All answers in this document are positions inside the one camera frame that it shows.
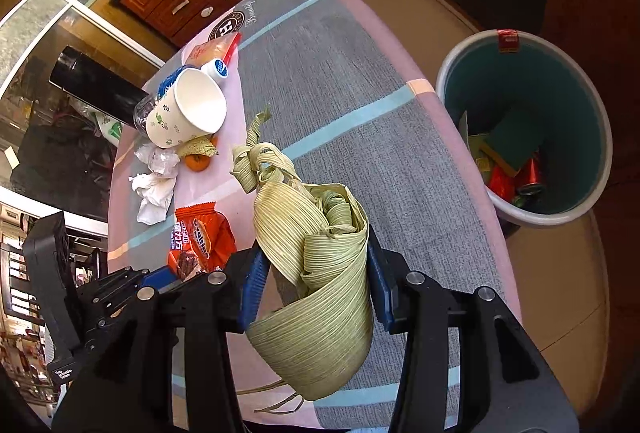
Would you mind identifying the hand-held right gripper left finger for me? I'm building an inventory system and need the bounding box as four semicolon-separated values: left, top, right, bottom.
52;245;273;433

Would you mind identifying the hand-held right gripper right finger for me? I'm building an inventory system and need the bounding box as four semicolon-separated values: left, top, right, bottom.
366;238;581;433

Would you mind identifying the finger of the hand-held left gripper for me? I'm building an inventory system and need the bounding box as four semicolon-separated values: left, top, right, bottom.
75;265;185;309

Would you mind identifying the orange snack packet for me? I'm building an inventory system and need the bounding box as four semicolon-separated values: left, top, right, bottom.
167;203;237;281

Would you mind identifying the white tissue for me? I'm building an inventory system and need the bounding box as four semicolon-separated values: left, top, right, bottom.
129;173;177;226

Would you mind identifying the pale green ribbed leaf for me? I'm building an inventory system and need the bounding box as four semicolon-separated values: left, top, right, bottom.
231;103;373;414

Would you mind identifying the clear plastic wrap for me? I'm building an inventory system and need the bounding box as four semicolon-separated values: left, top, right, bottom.
134;146;180;176

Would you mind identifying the banana peel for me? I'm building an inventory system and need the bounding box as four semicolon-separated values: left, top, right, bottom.
177;136;221;159

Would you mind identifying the red crinkled plastic bag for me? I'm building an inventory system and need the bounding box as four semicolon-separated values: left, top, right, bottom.
487;166;517;203

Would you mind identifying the white cardboard food box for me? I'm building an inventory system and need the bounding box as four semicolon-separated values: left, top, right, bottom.
457;110;501;179

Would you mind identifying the white paper cup green print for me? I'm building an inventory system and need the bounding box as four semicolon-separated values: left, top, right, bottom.
145;68;228;149

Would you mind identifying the red metal can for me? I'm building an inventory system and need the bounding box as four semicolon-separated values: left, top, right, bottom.
515;157;547;196

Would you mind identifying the clear plastic bottle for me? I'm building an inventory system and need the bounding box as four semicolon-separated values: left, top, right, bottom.
134;66;187;131

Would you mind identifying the yellow green sponge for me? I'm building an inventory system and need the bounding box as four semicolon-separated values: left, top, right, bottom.
480;110;543;176

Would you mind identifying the small white blue container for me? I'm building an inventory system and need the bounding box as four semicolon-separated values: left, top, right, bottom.
201;58;231;80

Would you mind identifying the teal trash bin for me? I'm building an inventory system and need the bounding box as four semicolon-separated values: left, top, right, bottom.
435;29;613;228

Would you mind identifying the green white rice bag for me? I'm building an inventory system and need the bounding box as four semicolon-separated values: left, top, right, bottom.
92;110;125;145

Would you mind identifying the checked tablecloth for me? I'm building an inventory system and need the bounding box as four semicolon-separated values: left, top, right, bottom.
107;0;523;431

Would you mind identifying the black thermos bottle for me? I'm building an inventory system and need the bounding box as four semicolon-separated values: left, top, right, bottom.
49;46;148;131

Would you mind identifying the glass sliding door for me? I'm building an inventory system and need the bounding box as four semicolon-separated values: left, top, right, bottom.
0;0;166;224

